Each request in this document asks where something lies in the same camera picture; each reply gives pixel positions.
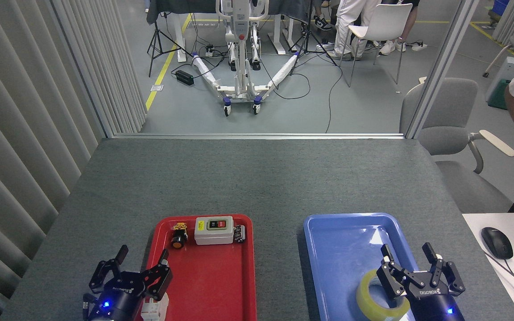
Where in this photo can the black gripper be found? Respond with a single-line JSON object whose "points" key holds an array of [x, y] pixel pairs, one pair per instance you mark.
{"points": [[121, 303], [433, 305]]}

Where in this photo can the yellow tape roll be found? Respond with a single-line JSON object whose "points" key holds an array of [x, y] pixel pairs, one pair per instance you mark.
{"points": [[364, 294]]}

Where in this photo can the white circuit breaker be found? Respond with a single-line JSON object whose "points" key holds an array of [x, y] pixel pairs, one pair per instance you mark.
{"points": [[154, 311]]}

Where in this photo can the orange push button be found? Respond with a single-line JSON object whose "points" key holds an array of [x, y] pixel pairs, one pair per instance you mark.
{"points": [[178, 240]]}

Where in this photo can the blue plastic tray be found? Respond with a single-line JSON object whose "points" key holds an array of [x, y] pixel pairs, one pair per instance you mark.
{"points": [[341, 258]]}

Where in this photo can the black computer mouse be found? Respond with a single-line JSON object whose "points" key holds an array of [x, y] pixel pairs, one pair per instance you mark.
{"points": [[496, 243]]}

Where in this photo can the red plastic tray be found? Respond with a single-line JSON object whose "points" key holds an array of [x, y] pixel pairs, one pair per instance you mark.
{"points": [[217, 276]]}

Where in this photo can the small black terminal block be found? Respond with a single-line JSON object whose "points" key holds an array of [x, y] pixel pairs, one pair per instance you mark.
{"points": [[239, 234]]}

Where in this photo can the grey office chair with armrest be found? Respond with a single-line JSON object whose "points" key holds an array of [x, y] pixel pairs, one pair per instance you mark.
{"points": [[449, 107]]}

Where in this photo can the black power adapter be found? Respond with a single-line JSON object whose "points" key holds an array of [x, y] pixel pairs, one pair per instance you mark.
{"points": [[184, 77]]}

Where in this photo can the pale grey box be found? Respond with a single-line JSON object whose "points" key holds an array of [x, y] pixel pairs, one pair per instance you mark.
{"points": [[504, 71]]}

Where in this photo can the person behind white chair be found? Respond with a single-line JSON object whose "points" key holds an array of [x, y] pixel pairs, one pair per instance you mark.
{"points": [[387, 47]]}

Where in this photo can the white power strip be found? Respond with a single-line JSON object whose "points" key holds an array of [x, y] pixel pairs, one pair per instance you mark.
{"points": [[209, 50]]}

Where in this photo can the black tripod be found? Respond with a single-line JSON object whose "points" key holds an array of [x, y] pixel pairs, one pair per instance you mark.
{"points": [[307, 31], [155, 38]]}

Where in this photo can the white plastic chair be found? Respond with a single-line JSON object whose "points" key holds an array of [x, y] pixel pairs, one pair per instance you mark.
{"points": [[388, 20]]}

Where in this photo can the person in white trousers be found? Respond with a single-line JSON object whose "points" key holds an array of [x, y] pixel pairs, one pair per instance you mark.
{"points": [[344, 26]]}

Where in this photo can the white wheeled stand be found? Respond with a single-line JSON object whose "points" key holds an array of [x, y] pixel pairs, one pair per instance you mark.
{"points": [[240, 26]]}

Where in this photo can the person with black-white shoes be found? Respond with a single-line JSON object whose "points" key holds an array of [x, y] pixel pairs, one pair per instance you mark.
{"points": [[322, 22]]}

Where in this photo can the blue bin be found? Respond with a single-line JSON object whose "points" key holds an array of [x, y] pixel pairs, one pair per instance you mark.
{"points": [[500, 8]]}

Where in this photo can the white two-button switch box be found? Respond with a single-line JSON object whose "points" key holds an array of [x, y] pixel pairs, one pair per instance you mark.
{"points": [[212, 235]]}

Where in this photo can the silver frame rail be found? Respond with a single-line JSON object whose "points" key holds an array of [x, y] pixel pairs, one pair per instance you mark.
{"points": [[257, 136]]}

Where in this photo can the silver frame post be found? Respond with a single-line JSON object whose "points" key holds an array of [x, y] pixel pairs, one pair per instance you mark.
{"points": [[440, 67], [91, 89]]}

